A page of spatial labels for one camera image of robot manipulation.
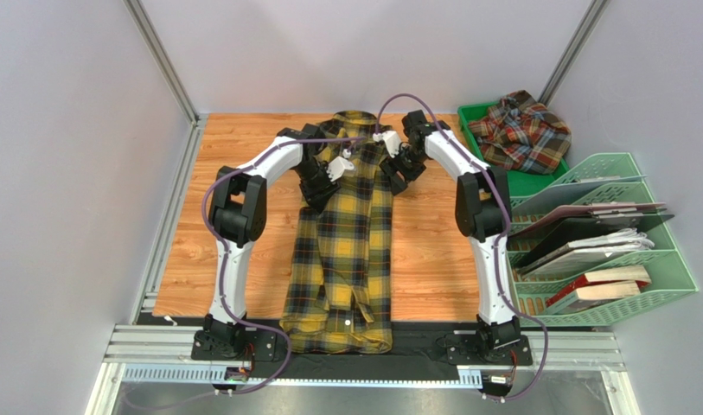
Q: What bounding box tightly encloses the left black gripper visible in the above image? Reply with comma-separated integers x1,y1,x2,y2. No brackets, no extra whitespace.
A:
293,160,341,214

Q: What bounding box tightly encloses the yellow plaid long sleeve shirt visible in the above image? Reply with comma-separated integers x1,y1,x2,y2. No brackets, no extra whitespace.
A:
280,110,393,354

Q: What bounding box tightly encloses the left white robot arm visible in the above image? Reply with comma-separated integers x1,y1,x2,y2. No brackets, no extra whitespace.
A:
195,124,342,359

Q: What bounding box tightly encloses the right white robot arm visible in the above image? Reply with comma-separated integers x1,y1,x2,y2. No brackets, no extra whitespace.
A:
373,111,521,351

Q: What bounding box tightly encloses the white paper stack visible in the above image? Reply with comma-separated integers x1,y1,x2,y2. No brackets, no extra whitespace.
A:
514,228,655,279

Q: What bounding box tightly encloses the green plastic bin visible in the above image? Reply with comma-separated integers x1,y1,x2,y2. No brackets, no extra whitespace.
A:
457,101,570,198

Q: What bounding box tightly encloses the red plaid shirt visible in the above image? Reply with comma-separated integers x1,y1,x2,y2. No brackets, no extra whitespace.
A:
470,90,572,174

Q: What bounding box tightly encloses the dark clipboard folder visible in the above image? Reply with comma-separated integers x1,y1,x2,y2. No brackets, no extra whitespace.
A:
508,201,674,270

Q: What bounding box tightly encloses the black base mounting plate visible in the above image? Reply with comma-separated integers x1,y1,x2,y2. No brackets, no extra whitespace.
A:
190,319,534,381

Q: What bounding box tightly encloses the green mesh file organizer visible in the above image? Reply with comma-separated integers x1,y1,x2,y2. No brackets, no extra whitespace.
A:
507,153,697,328

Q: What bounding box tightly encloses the red book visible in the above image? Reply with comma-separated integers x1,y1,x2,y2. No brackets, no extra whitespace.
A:
544,265,652,316

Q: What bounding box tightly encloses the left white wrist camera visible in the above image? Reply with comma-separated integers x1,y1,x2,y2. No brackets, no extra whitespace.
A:
326,154,355,182

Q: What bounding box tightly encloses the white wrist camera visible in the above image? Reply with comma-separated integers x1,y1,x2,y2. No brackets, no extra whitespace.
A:
326,154,355,182
373,130,402,158

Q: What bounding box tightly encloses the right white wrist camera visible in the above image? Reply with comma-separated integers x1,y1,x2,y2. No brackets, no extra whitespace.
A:
373,130,402,158

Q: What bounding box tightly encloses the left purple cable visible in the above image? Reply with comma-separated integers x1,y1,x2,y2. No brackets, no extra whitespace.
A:
200,135,367,399

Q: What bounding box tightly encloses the purple cable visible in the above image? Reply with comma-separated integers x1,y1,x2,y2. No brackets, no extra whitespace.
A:
374,93,550,403
200,135,367,399

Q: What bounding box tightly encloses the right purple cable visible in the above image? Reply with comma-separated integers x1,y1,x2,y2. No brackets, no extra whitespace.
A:
374,93,550,403

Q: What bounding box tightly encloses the aluminium frame rail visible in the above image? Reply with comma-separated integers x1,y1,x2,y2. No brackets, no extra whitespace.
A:
103,325,641,414

